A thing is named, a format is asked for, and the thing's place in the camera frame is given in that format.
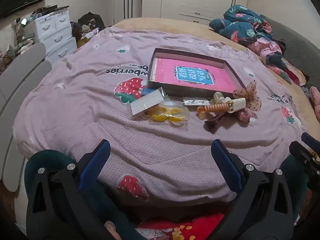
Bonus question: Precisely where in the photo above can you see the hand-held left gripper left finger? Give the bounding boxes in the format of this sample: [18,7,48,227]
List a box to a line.
[26,139,118,240]

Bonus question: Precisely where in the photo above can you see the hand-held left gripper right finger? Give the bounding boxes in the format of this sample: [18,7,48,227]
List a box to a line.
[211,139,299,240]

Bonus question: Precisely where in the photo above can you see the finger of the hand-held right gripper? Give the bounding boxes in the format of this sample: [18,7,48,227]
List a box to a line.
[301,132,320,153]
[289,141,313,164]

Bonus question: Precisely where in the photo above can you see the orange spiral hair tie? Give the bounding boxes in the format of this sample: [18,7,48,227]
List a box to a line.
[196,102,229,119]

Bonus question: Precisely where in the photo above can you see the polka dot mesh bow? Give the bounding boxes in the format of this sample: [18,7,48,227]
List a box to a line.
[232,80,262,112]

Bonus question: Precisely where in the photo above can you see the white card packet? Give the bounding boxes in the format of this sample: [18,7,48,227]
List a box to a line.
[130,87,165,115]

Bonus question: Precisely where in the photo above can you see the bag of yellow rings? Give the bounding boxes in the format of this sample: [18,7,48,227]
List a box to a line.
[144,102,190,129]

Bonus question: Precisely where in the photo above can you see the shallow cardboard box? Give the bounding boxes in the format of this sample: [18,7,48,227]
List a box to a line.
[147,47,247,99]

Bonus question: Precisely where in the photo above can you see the person's left hand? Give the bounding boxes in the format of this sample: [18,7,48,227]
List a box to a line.
[104,220,117,238]

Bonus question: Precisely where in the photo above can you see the person's green pants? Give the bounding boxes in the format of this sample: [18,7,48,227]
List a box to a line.
[24,150,310,240]

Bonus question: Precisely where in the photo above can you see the pink fluffy cloth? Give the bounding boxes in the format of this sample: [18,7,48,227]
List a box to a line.
[309,86,320,120]

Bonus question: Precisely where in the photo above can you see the dark red hair clip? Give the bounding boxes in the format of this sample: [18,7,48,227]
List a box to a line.
[204,111,238,133]

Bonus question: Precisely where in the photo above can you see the pink strawberry print blanket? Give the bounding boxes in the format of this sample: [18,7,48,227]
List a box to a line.
[14,26,315,203]

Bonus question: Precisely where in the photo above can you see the small pink hair accessory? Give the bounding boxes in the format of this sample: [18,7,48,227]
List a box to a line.
[236,107,253,124]

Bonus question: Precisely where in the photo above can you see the white hair clip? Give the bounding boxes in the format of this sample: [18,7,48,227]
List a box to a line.
[226,98,247,112]

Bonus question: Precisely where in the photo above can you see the red floral cloth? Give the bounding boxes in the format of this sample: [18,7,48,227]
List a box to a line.
[137,212,225,240]

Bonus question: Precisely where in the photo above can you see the cream hair claw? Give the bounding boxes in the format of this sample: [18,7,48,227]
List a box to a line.
[209,92,232,105]

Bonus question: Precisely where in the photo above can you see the earring card packet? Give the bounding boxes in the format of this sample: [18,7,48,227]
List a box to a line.
[182,98,210,107]

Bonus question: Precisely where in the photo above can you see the grey padded headboard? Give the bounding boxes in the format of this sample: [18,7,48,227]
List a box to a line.
[260,14,320,90]

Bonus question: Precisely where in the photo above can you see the pink floral pajamas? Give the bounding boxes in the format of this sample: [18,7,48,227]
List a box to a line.
[247,37,307,85]

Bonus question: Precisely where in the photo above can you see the cardboard box with clothes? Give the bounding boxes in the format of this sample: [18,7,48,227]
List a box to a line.
[71,21,100,48]

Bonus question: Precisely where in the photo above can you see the grey chair panels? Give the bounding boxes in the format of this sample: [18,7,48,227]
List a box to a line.
[0,42,53,193]

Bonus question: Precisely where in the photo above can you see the white drawer cabinet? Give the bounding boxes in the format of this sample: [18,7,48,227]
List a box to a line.
[34,5,78,64]

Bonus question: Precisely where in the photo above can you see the black backpack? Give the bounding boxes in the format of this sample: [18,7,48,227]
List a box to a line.
[78,12,107,30]

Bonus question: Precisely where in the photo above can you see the cluttered side shelf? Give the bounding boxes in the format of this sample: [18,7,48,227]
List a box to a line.
[0,17,35,73]

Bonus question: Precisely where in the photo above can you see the clutter on drawer cabinet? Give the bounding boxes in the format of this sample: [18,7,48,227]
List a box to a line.
[32,5,69,18]

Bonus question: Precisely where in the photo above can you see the white door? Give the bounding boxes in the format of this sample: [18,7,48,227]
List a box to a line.
[112,0,143,25]

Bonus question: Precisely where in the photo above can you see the white wardrobe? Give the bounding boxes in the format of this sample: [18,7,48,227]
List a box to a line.
[141,0,250,27]

